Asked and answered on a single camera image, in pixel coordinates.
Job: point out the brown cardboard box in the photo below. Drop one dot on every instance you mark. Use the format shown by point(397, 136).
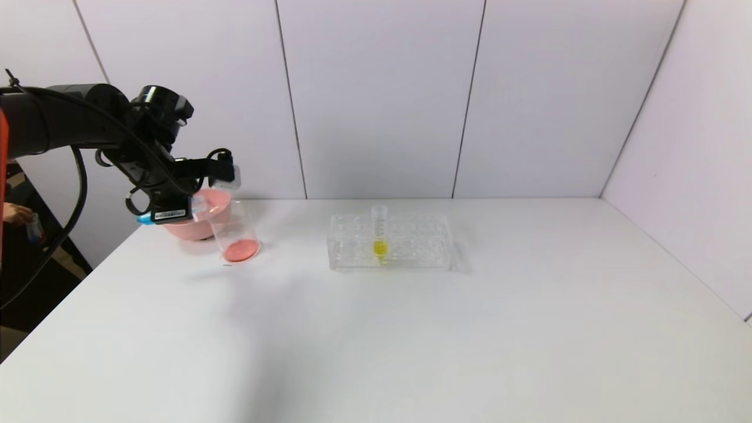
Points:
point(67, 264)

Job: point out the person hand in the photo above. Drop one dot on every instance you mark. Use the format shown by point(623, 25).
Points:
point(14, 212)

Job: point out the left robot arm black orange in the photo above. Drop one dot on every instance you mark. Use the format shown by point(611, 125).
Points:
point(64, 120)

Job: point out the clear glass beaker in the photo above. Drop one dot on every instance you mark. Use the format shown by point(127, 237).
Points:
point(241, 249)

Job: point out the test tube with yellow pigment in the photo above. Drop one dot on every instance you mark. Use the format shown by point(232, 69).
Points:
point(380, 248)

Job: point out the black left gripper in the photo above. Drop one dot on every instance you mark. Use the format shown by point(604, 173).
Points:
point(170, 214)

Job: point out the small clear bottle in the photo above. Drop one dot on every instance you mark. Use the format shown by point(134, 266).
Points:
point(34, 230)

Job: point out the test tube with blue pigment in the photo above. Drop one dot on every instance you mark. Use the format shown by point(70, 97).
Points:
point(198, 205)

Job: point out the clear acrylic test tube rack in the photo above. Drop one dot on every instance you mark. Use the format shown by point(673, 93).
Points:
point(437, 252)

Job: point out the pink bowl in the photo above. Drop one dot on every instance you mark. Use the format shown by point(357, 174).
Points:
point(202, 226)

